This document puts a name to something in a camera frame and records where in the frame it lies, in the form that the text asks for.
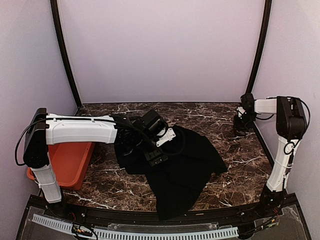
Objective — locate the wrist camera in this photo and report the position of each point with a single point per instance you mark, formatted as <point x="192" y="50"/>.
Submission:
<point x="165" y="135"/>
<point x="241" y="112"/>

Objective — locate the black frame post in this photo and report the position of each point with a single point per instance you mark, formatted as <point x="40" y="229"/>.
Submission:
<point x="260" y="46"/>
<point x="63" y="52"/>

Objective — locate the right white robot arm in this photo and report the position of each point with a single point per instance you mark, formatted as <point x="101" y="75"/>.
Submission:
<point x="292" y="119"/>

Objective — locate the black t-shirt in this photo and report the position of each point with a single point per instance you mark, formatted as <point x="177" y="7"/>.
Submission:
<point x="180" y="179"/>

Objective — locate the orange plastic bin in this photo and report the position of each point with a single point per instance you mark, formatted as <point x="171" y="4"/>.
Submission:
<point x="69" y="160"/>

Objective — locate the black front rail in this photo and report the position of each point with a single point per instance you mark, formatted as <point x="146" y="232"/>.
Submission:
<point x="95" y="216"/>

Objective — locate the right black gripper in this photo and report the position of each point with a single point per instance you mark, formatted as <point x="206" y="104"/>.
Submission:
<point x="238" y="126"/>

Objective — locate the white slotted cable duct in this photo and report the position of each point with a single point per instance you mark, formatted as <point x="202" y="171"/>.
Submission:
<point x="132" y="232"/>

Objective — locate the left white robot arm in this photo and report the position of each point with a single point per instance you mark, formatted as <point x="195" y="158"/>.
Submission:
<point x="145" y="133"/>

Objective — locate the left black frame post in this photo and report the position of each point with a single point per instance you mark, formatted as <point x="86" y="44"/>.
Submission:
<point x="63" y="52"/>

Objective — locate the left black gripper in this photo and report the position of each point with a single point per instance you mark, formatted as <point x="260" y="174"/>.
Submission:
<point x="151" y="156"/>

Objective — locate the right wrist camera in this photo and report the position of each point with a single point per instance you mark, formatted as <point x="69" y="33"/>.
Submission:
<point x="241" y="112"/>

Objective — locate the right black frame post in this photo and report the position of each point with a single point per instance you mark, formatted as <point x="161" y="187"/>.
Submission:
<point x="260" y="46"/>

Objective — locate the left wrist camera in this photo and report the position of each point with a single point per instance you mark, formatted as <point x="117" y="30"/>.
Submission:
<point x="165" y="135"/>

